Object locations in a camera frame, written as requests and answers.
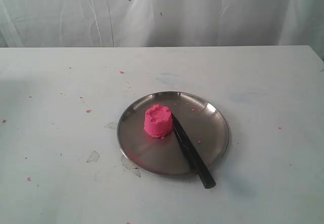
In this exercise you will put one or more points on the round steel plate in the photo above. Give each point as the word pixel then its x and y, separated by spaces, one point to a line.
pixel 203 123

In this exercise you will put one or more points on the white backdrop curtain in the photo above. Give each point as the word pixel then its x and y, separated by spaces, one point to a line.
pixel 161 23

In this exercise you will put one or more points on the black knife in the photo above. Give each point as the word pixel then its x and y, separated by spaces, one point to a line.
pixel 192 156

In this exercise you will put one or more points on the pink putty lump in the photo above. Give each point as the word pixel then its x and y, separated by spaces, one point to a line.
pixel 158 121

